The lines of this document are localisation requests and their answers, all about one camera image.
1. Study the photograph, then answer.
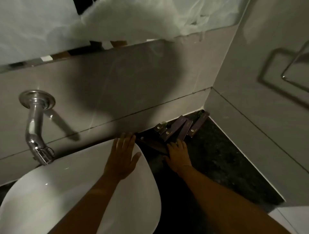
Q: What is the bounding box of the long brown box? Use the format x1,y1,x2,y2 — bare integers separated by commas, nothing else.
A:
137,134,169,155
160,115,188,143
187,111,211,138
178,119,193,142

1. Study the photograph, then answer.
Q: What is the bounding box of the chrome wall faucet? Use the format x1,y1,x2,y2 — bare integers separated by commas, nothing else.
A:
19,89,56,166

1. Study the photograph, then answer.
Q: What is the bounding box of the person's left forearm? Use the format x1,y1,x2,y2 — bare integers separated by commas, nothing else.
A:
48,172,121,234

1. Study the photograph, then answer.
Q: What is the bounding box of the black granite countertop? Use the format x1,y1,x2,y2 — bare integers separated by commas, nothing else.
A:
0,110,285,234

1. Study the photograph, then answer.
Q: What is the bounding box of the white ceramic sink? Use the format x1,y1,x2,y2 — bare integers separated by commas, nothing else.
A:
0,139,162,234

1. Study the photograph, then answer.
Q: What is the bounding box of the person's right hand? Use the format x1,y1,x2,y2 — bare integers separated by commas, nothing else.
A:
164,139,193,175

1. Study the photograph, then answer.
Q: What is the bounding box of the chrome towel ring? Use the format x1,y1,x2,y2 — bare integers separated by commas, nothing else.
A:
281,41,309,93

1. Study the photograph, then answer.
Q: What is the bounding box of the person's right forearm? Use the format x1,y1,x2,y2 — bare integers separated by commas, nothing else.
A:
177,166,291,234

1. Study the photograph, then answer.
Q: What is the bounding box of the wall mirror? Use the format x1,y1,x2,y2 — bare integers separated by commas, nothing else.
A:
0,0,250,73

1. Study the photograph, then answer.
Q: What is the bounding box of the person's left hand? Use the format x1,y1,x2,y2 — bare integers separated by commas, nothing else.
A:
103,132,142,181

